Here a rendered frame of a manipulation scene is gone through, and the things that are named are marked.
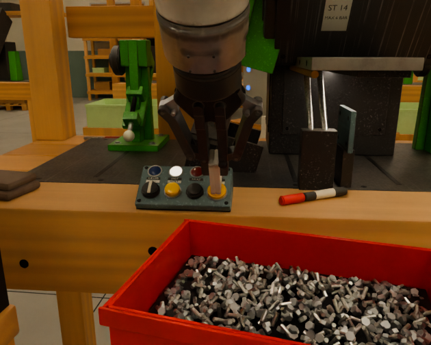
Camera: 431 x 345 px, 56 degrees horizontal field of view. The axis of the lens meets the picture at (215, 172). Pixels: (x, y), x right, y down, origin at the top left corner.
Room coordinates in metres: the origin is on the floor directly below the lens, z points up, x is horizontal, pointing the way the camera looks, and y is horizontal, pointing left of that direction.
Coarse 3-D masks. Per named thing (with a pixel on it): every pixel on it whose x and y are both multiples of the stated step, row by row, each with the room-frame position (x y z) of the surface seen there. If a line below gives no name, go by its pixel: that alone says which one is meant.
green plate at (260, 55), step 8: (256, 0) 0.81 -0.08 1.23; (256, 8) 0.81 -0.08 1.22; (256, 16) 0.81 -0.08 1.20; (256, 24) 0.81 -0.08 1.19; (248, 32) 0.81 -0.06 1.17; (256, 32) 0.81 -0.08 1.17; (248, 40) 0.81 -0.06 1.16; (256, 40) 0.81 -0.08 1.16; (264, 40) 0.81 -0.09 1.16; (272, 40) 0.80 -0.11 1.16; (248, 48) 0.81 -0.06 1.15; (256, 48) 0.81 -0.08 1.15; (264, 48) 0.81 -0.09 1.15; (272, 48) 0.80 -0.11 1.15; (248, 56) 0.81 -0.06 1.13; (256, 56) 0.81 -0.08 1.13; (264, 56) 0.81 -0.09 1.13; (272, 56) 0.80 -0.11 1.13; (248, 64) 0.81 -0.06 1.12; (256, 64) 0.81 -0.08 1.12; (264, 64) 0.81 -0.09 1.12; (272, 64) 0.80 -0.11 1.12; (272, 72) 0.80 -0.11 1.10
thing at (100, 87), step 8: (88, 40) 10.55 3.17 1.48; (88, 56) 10.54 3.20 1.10; (96, 56) 10.51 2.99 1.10; (104, 56) 10.49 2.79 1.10; (88, 64) 10.62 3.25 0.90; (88, 72) 10.59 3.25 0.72; (96, 72) 10.60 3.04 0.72; (104, 72) 10.59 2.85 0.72; (88, 80) 10.59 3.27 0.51; (96, 80) 11.06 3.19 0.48; (88, 88) 10.59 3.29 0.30; (96, 88) 10.64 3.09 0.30; (104, 88) 10.62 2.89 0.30; (88, 96) 10.59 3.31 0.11; (96, 96) 11.01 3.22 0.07
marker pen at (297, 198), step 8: (304, 192) 0.63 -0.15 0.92; (312, 192) 0.63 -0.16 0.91; (320, 192) 0.63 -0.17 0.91; (328, 192) 0.64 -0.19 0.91; (336, 192) 0.64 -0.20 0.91; (344, 192) 0.65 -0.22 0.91; (280, 200) 0.61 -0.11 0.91; (288, 200) 0.60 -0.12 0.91; (296, 200) 0.61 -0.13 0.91; (304, 200) 0.62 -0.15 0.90; (312, 200) 0.63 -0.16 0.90
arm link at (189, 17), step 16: (160, 0) 0.38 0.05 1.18; (176, 0) 0.36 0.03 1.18; (192, 0) 0.36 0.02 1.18; (208, 0) 0.36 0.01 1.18; (224, 0) 0.36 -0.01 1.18; (240, 0) 0.38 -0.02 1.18; (176, 16) 0.38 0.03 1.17; (192, 16) 0.37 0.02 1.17; (208, 16) 0.37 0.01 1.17; (224, 16) 0.38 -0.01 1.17
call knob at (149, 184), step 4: (144, 184) 0.60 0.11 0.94; (148, 184) 0.60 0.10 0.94; (152, 184) 0.60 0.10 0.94; (156, 184) 0.60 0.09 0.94; (144, 188) 0.59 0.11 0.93; (148, 188) 0.59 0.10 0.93; (152, 188) 0.59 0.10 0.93; (156, 188) 0.59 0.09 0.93; (144, 192) 0.59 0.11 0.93; (148, 192) 0.59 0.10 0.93; (152, 192) 0.59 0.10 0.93; (156, 192) 0.59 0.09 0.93
